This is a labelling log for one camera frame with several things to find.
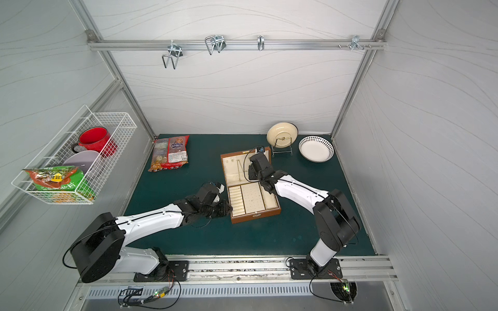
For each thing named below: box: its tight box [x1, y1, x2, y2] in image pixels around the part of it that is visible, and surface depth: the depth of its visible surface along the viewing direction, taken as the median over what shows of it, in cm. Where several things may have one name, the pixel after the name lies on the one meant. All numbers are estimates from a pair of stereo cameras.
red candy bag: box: [147, 135, 190, 173], surface depth 109 cm
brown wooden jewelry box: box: [220, 146, 282, 225], surface depth 88 cm
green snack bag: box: [22, 165, 97, 204], surface depth 55 cm
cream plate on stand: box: [266, 122, 299, 149], surface depth 104 cm
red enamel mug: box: [71, 126, 119, 158], surface depth 67 cm
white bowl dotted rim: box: [298, 135, 336, 163], surface depth 117 cm
